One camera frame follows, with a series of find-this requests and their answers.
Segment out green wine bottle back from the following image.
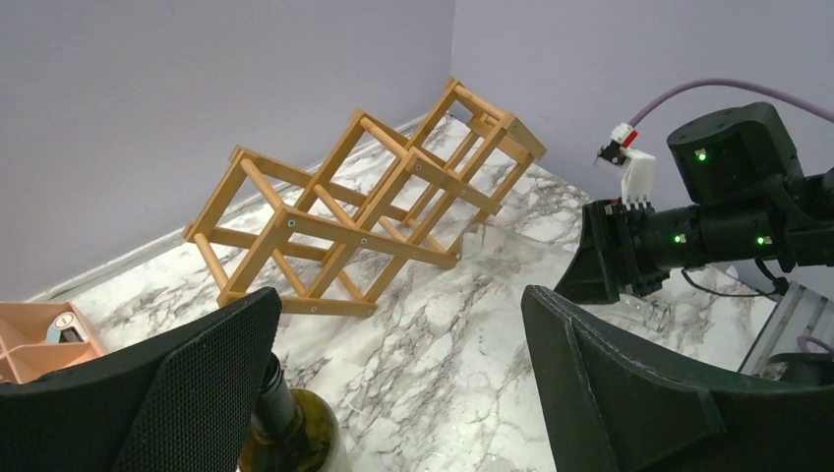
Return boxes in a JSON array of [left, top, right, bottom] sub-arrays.
[[237, 354, 351, 472]]

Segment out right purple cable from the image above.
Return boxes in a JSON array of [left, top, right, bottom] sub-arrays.
[[628, 79, 834, 356]]

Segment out wooden wine rack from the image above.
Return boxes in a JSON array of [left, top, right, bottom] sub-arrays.
[[183, 77, 547, 318]]

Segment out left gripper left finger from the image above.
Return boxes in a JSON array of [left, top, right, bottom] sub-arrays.
[[1, 288, 281, 472]]

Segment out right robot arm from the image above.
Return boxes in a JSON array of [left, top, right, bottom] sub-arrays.
[[556, 102, 833, 305]]

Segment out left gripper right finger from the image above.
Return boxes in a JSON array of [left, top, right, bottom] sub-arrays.
[[520, 285, 833, 471]]

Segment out orange plastic file organizer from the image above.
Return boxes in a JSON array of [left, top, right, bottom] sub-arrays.
[[1, 302, 108, 384]]

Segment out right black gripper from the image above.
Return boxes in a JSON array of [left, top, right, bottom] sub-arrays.
[[555, 200, 670, 305]]

